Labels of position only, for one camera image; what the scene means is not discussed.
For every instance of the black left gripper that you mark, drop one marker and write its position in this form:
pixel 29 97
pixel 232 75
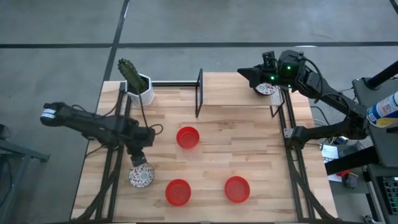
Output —
pixel 136 149

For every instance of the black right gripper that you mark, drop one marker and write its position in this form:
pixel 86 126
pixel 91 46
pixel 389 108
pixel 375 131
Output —
pixel 269 76

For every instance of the floral patterned black bowl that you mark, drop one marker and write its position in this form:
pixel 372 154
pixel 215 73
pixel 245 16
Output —
pixel 266 90
pixel 143 177

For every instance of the red plastic bowl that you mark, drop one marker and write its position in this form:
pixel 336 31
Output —
pixel 237 189
pixel 178 192
pixel 187 137

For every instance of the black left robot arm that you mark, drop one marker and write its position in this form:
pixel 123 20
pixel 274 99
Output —
pixel 93 124

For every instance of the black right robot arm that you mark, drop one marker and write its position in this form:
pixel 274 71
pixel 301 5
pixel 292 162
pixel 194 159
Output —
pixel 329 98

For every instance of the wooden shelf board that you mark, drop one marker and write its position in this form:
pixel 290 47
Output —
pixel 236 90

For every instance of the white plant pot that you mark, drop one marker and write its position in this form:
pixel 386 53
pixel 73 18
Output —
pixel 146 96

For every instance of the green cactus plant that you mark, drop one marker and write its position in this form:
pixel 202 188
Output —
pixel 132 76

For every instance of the white paper sheet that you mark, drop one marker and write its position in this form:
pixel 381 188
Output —
pixel 330 154

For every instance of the grey metal stand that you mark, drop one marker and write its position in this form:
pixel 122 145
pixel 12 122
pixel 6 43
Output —
pixel 18 152

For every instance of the black beam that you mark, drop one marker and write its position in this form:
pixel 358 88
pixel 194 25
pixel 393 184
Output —
pixel 351 160

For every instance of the black pole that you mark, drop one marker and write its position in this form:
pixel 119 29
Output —
pixel 384 74

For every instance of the spray can with printed label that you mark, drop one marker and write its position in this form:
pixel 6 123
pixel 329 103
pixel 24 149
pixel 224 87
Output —
pixel 384 110

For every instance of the grey equipment cart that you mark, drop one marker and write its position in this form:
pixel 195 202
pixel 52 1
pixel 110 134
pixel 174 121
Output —
pixel 385 146

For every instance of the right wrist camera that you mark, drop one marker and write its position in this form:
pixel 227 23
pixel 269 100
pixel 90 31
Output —
pixel 269 59

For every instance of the black metal shelf frame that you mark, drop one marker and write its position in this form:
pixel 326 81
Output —
pixel 199 93

